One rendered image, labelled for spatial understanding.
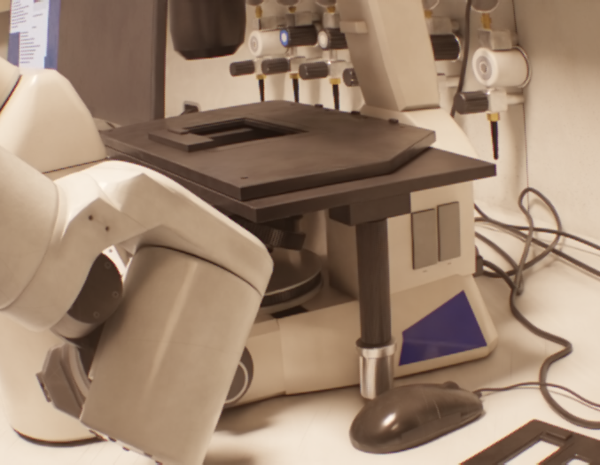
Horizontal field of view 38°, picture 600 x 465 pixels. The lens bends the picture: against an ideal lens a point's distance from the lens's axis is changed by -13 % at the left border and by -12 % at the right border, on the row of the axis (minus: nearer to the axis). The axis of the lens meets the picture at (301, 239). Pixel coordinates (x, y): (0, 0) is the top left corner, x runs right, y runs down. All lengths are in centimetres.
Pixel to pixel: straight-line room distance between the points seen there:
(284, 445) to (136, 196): 36
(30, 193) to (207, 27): 43
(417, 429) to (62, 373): 27
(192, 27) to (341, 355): 30
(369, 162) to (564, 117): 58
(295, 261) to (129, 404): 46
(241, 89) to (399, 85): 122
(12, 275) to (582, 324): 66
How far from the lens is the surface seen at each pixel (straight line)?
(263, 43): 182
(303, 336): 79
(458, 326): 84
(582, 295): 102
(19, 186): 38
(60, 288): 39
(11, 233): 38
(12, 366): 74
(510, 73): 125
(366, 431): 71
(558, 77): 123
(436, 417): 72
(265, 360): 79
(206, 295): 44
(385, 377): 77
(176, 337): 43
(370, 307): 74
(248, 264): 45
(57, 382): 63
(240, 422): 77
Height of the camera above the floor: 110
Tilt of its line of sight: 16 degrees down
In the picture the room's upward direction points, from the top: 4 degrees counter-clockwise
